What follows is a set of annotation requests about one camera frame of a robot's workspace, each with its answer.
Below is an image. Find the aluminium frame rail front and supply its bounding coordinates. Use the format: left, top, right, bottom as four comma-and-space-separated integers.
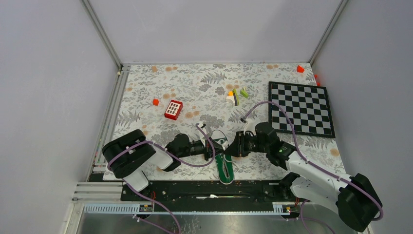
69, 181, 362, 216

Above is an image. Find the right aluminium corner post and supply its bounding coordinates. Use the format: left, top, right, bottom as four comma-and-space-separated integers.
308, 0, 349, 66

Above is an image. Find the aluminium corner post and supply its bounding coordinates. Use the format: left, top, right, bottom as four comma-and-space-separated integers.
308, 0, 349, 66
80, 0, 123, 71

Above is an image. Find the white shoelace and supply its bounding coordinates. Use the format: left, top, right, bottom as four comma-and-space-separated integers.
212, 129, 240, 169

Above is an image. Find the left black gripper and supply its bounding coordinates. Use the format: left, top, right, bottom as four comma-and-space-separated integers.
178, 137, 225, 161

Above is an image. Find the lime green block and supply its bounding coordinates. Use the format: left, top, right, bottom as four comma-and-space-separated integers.
240, 88, 249, 98

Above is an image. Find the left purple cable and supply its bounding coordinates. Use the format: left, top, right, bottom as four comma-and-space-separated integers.
106, 123, 216, 234

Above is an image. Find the green white sneaker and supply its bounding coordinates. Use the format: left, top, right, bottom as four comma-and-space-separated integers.
212, 131, 234, 185

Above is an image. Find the floral patterned table mat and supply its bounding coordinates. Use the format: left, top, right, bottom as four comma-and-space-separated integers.
112, 63, 345, 181

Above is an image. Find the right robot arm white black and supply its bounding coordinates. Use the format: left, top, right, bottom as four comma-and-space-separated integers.
224, 122, 383, 232

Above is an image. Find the red white brick block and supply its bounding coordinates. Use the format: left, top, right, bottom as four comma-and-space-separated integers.
164, 100, 183, 120

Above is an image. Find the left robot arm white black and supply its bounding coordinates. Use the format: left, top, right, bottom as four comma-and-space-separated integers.
102, 129, 228, 200

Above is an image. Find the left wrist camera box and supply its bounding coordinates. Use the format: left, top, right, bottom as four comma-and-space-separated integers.
196, 123, 212, 144

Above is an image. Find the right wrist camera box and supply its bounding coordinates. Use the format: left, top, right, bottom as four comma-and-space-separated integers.
241, 117, 256, 135

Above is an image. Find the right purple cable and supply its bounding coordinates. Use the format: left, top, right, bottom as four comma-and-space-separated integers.
241, 101, 385, 234

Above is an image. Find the red block far corner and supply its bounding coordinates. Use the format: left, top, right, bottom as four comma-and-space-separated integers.
297, 65, 305, 73

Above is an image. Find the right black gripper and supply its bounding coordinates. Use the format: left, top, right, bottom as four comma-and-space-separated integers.
223, 131, 269, 157

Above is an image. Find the purple cable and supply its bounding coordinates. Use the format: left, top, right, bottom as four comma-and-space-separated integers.
241, 101, 385, 234
106, 123, 216, 234

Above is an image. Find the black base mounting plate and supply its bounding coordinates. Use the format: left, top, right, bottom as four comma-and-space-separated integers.
121, 179, 312, 213

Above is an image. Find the black white checkerboard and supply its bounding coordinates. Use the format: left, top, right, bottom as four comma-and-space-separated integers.
268, 81, 335, 138

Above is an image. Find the left aluminium corner post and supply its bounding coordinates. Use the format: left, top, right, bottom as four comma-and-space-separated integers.
80, 0, 123, 71

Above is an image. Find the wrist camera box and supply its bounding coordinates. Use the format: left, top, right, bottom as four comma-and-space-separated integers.
241, 117, 256, 135
196, 123, 212, 144

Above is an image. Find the small red cube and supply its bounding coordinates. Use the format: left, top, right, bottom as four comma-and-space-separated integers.
152, 99, 159, 106

